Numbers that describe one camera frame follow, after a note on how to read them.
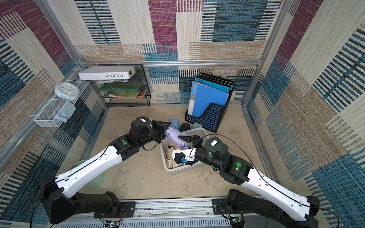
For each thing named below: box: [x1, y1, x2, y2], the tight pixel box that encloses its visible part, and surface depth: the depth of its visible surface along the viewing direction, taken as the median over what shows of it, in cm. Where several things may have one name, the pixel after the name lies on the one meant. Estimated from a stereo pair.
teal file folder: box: [194, 76, 233, 94], surface depth 91 cm
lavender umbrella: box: [165, 125, 190, 149], surface depth 65 cm
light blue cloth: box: [53, 100, 77, 124], surface depth 70 cm
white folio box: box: [78, 65, 137, 81], surface depth 81 cm
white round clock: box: [54, 82, 81, 101], surface depth 76 cm
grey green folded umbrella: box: [192, 122, 203, 129], surface depth 105 cm
